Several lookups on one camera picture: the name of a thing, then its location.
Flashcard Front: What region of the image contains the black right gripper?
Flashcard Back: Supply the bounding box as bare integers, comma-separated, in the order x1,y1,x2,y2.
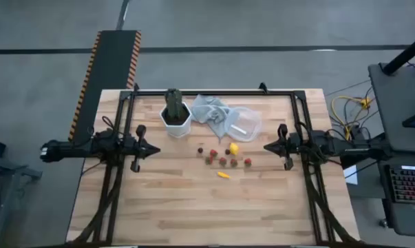
264,123,300,172

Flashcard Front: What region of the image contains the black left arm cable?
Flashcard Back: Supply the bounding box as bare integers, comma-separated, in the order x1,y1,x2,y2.
102,116,118,134

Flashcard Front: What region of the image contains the backlit black keyboard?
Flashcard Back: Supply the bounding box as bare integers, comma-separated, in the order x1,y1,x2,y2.
387,164,415,205

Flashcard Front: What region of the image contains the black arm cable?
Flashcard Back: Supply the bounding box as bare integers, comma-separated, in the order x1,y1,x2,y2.
296,119,313,138
102,116,118,134

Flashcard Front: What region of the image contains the black diagonal beam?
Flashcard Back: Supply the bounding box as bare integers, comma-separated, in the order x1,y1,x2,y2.
340,151,380,170

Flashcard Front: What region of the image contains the grey desk top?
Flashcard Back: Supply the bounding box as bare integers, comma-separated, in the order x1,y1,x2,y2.
368,63,415,154

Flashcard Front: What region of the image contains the clear plastic tupperware container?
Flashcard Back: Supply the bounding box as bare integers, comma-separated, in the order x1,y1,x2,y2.
224,106,263,143

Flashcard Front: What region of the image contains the black hazard-striped floor ramp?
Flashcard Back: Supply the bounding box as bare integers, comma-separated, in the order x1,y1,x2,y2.
66,30,142,143

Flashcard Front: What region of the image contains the yellow floor cable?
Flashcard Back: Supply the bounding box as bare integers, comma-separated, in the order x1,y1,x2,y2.
330,95,372,138

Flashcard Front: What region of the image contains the white hexagonal plant pot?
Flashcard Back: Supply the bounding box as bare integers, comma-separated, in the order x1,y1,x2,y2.
158,101,193,138

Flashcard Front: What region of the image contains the green cactus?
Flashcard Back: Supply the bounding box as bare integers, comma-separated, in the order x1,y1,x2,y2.
164,88,184,121

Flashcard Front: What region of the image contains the black power strip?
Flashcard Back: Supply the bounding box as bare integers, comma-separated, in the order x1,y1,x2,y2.
350,123,366,138

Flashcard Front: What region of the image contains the grey waffle cloth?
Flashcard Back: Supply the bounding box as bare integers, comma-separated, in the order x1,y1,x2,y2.
190,94,242,143

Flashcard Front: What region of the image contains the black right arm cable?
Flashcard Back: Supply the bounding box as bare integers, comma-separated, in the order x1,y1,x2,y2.
296,119,313,138

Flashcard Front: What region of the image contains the black aluminium table frame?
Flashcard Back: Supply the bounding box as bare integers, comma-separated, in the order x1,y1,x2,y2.
66,87,365,248

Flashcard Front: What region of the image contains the brown potting soil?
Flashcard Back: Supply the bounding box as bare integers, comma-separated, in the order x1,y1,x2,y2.
162,104,190,126

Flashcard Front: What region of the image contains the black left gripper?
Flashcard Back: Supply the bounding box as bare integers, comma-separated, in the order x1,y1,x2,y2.
124,124,161,173

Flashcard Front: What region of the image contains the white paper sheet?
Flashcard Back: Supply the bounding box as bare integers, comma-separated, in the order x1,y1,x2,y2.
343,164,359,186

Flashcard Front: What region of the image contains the dark grey desk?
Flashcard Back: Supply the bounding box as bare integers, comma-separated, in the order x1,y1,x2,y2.
375,149,415,238

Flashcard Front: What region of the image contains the black pole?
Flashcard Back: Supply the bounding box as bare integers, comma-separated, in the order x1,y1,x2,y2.
381,31,415,76

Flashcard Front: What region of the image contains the grey metal stand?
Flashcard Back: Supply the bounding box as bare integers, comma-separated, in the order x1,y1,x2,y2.
0,154,43,248

